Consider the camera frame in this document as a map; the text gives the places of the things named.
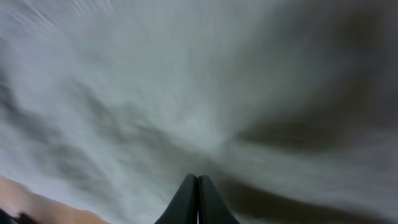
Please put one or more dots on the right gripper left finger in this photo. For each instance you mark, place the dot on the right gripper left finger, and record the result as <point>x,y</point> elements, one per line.
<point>182,209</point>

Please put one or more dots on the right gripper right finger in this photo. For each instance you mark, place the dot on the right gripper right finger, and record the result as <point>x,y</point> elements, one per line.
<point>212,209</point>

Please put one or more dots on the grey cotton shorts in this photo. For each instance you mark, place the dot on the grey cotton shorts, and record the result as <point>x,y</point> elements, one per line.
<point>289,106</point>

